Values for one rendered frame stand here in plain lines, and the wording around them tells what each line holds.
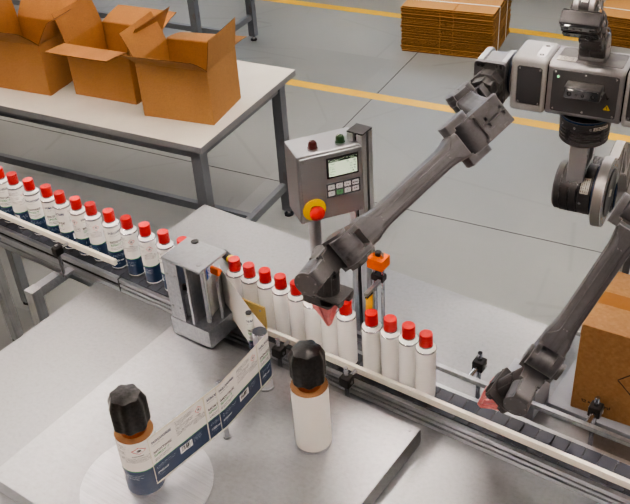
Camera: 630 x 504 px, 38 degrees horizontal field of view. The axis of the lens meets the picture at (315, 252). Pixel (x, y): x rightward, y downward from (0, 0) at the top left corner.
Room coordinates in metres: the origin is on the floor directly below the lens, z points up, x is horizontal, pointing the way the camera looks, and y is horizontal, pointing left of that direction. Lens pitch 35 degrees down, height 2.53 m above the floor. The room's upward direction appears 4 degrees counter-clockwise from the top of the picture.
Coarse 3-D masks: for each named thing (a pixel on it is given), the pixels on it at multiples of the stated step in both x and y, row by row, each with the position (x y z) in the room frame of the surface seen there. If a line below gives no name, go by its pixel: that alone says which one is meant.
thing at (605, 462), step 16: (128, 272) 2.28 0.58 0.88; (160, 288) 2.19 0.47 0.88; (336, 368) 1.78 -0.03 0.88; (416, 400) 1.64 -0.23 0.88; (448, 400) 1.63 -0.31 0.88; (464, 400) 1.63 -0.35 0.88; (448, 416) 1.58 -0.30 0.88; (480, 416) 1.57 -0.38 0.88; (496, 416) 1.57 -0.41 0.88; (528, 432) 1.51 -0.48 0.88; (544, 432) 1.50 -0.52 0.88; (528, 448) 1.46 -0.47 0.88; (560, 448) 1.45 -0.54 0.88; (576, 448) 1.45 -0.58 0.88; (560, 464) 1.40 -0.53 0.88; (608, 464) 1.39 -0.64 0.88; (624, 464) 1.39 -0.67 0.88; (592, 480) 1.35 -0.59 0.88
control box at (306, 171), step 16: (288, 144) 1.93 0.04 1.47; (304, 144) 1.93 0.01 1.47; (320, 144) 1.92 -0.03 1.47; (352, 144) 1.91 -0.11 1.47; (288, 160) 1.93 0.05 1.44; (304, 160) 1.86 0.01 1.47; (320, 160) 1.88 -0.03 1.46; (288, 176) 1.94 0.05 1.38; (304, 176) 1.86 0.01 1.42; (320, 176) 1.88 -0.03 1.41; (352, 176) 1.90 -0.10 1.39; (288, 192) 1.95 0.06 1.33; (304, 192) 1.86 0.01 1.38; (320, 192) 1.88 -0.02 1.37; (352, 192) 1.90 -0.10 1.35; (304, 208) 1.86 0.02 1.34; (336, 208) 1.89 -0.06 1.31; (352, 208) 1.90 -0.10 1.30
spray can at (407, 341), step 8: (408, 328) 1.68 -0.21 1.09; (400, 336) 1.70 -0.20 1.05; (408, 336) 1.68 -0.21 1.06; (416, 336) 1.69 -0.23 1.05; (400, 344) 1.68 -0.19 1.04; (408, 344) 1.67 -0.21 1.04; (400, 352) 1.68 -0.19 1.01; (408, 352) 1.67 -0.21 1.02; (400, 360) 1.68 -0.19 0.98; (408, 360) 1.67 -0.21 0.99; (400, 368) 1.68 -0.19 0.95; (408, 368) 1.67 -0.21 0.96; (400, 376) 1.68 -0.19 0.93; (408, 376) 1.67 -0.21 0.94; (408, 384) 1.67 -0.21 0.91
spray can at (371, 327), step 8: (368, 312) 1.75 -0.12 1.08; (376, 312) 1.75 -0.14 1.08; (368, 320) 1.74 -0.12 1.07; (376, 320) 1.74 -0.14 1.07; (368, 328) 1.74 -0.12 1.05; (376, 328) 1.74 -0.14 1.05; (368, 336) 1.73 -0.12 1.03; (376, 336) 1.73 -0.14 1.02; (368, 344) 1.73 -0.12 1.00; (376, 344) 1.73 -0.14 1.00; (368, 352) 1.73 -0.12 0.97; (376, 352) 1.73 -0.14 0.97; (368, 360) 1.73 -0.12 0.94; (376, 360) 1.73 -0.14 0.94; (368, 368) 1.73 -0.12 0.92; (376, 368) 1.73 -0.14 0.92
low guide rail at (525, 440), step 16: (272, 336) 1.91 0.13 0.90; (288, 336) 1.88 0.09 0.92; (352, 368) 1.75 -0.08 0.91; (384, 384) 1.69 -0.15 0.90; (400, 384) 1.67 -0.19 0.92; (432, 400) 1.60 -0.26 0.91; (464, 416) 1.55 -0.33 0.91; (496, 432) 1.50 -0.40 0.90; (512, 432) 1.48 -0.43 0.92; (544, 448) 1.42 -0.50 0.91; (576, 464) 1.38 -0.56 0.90; (592, 464) 1.37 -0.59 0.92; (608, 480) 1.33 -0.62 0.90; (624, 480) 1.31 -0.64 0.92
